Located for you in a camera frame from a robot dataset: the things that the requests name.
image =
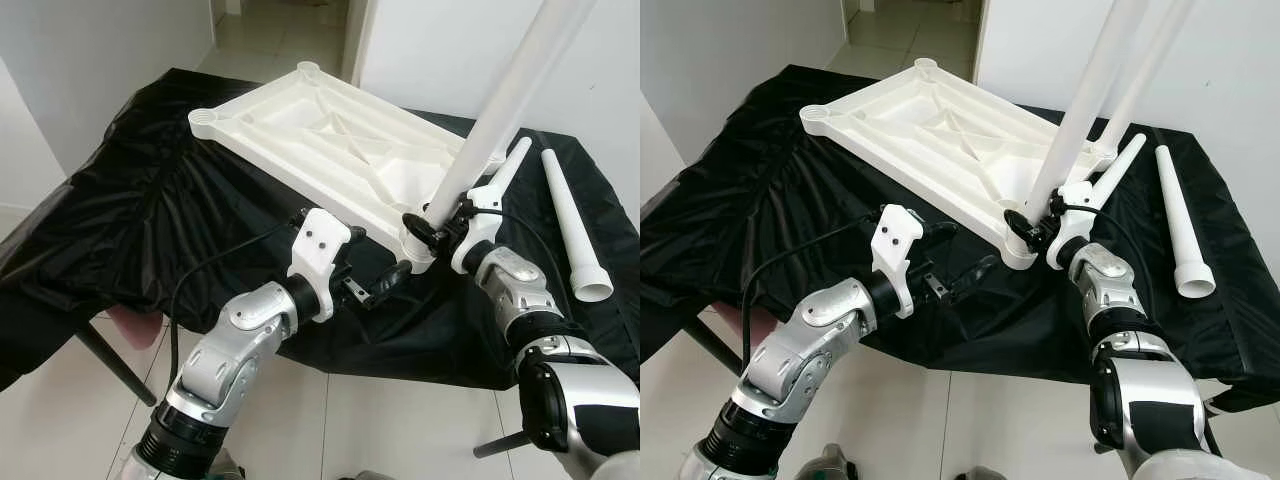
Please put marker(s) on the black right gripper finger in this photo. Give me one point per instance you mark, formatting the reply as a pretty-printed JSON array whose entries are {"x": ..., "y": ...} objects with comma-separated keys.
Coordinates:
[
  {"x": 418, "y": 228},
  {"x": 1017, "y": 225}
]

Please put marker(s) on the white plastic table leg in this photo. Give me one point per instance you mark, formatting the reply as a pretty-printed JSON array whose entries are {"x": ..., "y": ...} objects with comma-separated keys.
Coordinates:
[
  {"x": 1150, "y": 60},
  {"x": 510, "y": 100},
  {"x": 585, "y": 25},
  {"x": 1182, "y": 220},
  {"x": 512, "y": 165},
  {"x": 1122, "y": 165},
  {"x": 572, "y": 220},
  {"x": 1085, "y": 100}
]

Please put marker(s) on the white plastic children table top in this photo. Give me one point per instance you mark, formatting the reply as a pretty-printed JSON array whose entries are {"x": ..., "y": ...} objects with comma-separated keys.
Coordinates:
[
  {"x": 920, "y": 135},
  {"x": 320, "y": 140}
]

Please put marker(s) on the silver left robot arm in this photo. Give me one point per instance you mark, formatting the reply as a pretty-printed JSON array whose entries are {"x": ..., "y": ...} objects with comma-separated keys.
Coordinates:
[
  {"x": 225, "y": 350},
  {"x": 805, "y": 345}
]

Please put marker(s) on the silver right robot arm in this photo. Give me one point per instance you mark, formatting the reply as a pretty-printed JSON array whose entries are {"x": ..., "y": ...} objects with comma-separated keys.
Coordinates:
[
  {"x": 1115, "y": 295},
  {"x": 525, "y": 295}
]

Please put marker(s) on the grey robot right foot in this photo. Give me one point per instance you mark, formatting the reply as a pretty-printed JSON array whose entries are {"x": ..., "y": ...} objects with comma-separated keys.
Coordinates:
[
  {"x": 980, "y": 473},
  {"x": 368, "y": 475}
]

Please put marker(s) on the grey robot foot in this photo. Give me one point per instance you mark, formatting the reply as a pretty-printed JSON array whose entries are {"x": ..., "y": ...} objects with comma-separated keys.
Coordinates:
[
  {"x": 230, "y": 468},
  {"x": 980, "y": 473},
  {"x": 830, "y": 463},
  {"x": 368, "y": 475}
]

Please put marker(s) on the black table cloth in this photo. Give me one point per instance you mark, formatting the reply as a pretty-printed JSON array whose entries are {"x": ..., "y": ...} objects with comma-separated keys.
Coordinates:
[
  {"x": 1220, "y": 330},
  {"x": 130, "y": 220}
]

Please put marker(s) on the grey robot left foot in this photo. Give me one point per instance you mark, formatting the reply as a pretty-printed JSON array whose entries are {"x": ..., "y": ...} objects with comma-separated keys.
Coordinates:
[
  {"x": 830, "y": 463},
  {"x": 230, "y": 468}
]

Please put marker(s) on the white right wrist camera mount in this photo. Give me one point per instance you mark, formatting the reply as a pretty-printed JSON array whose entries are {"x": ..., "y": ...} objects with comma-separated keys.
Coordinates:
[
  {"x": 1075, "y": 228},
  {"x": 478, "y": 228}
]

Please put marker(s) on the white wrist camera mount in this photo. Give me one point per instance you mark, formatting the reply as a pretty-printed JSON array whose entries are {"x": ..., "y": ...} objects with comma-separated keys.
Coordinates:
[
  {"x": 478, "y": 228},
  {"x": 1075, "y": 228},
  {"x": 320, "y": 250},
  {"x": 895, "y": 245}
]

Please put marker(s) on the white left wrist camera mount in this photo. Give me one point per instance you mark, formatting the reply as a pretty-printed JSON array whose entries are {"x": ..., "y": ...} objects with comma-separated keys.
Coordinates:
[
  {"x": 320, "y": 250},
  {"x": 895, "y": 245}
]

